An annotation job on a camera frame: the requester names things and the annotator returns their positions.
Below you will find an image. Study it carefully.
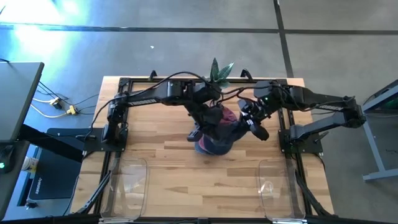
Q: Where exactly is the black floor mat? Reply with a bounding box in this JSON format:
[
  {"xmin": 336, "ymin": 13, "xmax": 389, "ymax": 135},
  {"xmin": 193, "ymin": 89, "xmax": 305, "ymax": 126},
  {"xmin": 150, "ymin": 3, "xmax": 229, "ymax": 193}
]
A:
[{"xmin": 27, "ymin": 127, "xmax": 84, "ymax": 200}]

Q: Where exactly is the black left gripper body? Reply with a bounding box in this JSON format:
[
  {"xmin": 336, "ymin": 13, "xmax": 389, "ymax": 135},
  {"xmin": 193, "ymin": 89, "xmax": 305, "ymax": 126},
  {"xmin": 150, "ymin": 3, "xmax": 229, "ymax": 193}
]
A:
[{"xmin": 192, "ymin": 103, "xmax": 226, "ymax": 141}]

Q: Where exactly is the black aluminium table frame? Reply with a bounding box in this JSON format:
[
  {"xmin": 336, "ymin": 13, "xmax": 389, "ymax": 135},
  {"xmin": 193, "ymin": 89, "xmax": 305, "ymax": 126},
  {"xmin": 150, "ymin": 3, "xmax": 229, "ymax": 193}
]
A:
[{"xmin": 74, "ymin": 70, "xmax": 335, "ymax": 224}]

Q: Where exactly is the green snake plant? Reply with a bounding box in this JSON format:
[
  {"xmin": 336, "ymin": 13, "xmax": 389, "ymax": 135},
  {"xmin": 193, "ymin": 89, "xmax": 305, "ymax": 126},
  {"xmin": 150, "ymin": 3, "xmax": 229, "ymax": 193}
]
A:
[{"xmin": 208, "ymin": 57, "xmax": 235, "ymax": 90}]

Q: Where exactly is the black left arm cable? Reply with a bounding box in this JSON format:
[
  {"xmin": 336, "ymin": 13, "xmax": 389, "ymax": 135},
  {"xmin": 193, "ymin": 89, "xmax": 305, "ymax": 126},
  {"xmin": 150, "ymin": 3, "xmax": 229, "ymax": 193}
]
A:
[{"xmin": 83, "ymin": 71, "xmax": 224, "ymax": 141}]

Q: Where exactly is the maroon baseball cap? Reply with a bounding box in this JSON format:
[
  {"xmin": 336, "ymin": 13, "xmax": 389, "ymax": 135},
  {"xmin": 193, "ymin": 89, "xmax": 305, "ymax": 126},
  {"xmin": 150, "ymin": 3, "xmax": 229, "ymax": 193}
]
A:
[{"xmin": 198, "ymin": 105, "xmax": 239, "ymax": 154}]

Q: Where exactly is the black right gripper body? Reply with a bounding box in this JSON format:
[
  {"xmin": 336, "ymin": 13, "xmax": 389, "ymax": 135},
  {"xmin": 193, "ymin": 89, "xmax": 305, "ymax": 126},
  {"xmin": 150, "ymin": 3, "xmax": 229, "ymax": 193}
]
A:
[{"xmin": 238, "ymin": 98, "xmax": 272, "ymax": 127}]

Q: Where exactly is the black computer mouse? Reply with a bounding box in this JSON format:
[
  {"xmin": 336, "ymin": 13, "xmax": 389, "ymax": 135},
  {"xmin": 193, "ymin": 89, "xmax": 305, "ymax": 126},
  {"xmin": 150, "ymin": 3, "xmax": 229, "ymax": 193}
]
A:
[{"xmin": 0, "ymin": 144, "xmax": 15, "ymax": 174}]

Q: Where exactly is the white cup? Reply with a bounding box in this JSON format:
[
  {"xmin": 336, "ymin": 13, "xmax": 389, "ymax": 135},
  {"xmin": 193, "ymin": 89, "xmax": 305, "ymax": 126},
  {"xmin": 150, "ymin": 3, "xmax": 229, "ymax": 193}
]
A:
[{"xmin": 21, "ymin": 156, "xmax": 40, "ymax": 174}]

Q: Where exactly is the yellow floor cable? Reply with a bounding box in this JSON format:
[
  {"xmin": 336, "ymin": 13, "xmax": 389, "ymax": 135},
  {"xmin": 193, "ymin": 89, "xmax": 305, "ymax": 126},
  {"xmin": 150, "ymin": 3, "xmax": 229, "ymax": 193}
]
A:
[{"xmin": 30, "ymin": 104, "xmax": 72, "ymax": 119}]

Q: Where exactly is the grey desk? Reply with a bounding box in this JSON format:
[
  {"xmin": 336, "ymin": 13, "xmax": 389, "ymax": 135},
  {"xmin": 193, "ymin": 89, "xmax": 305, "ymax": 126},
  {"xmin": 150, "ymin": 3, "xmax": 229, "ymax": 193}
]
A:
[{"xmin": 0, "ymin": 61, "xmax": 45, "ymax": 144}]

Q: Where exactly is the grey metal table frame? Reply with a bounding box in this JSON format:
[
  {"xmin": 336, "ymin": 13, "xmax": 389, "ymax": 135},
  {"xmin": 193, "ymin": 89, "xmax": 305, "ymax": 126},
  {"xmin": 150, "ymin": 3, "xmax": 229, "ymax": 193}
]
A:
[{"xmin": 361, "ymin": 79, "xmax": 398, "ymax": 183}]

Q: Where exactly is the clear plastic bin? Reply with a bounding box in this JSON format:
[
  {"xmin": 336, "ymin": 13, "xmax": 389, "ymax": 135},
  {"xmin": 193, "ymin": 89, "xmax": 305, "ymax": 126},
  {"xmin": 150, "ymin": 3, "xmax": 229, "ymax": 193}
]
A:
[
  {"xmin": 257, "ymin": 159, "xmax": 306, "ymax": 221},
  {"xmin": 99, "ymin": 157, "xmax": 150, "ymax": 220}
]

